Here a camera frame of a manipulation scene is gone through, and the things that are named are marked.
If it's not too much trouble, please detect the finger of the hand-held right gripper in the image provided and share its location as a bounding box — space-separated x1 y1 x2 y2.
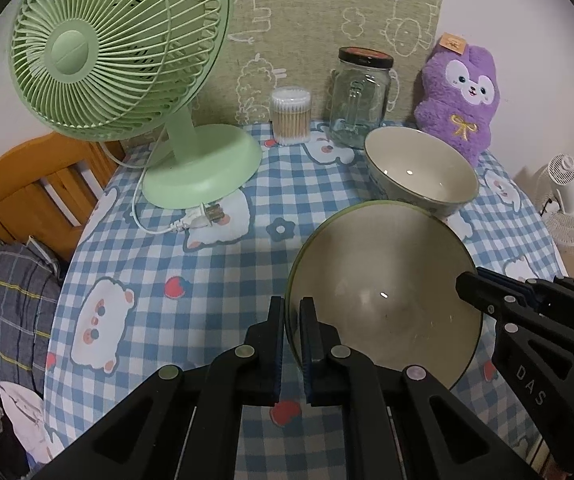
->
477 266 574 338
456 271 574 361

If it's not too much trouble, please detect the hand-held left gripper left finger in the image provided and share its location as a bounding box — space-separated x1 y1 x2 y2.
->
32 296 286 480

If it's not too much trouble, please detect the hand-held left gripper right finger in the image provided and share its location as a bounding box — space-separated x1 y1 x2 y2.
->
299 296 542 480

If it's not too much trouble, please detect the beige floral ceramic bowl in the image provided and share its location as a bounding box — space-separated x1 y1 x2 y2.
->
286 200 484 392
364 126 480 218

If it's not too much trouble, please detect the white standing fan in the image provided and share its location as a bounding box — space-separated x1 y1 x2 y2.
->
534 154 574 256

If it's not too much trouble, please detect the purple plush toy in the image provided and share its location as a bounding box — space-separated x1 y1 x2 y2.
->
413 32 502 168

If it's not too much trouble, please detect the glass jar with black lid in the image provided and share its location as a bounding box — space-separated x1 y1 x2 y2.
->
329 46 399 149

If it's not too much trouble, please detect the cotton swab container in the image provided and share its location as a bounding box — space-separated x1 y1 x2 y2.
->
270 86 313 147

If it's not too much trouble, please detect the white cloth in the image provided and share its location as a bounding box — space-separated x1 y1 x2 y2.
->
0 380 63 463

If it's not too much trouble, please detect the grey plaid pillow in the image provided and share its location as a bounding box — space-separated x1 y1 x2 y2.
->
0 230 63 391

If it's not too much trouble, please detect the wooden bed headboard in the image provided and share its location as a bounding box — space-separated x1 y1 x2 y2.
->
0 133 128 261

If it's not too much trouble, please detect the green cartoon-print mat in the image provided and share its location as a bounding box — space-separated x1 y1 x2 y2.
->
217 0 444 128

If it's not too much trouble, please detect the green desk fan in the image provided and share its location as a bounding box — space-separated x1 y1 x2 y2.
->
8 0 263 209

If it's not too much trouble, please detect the white power cable with plug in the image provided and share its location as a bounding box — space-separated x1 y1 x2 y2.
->
100 140 228 235

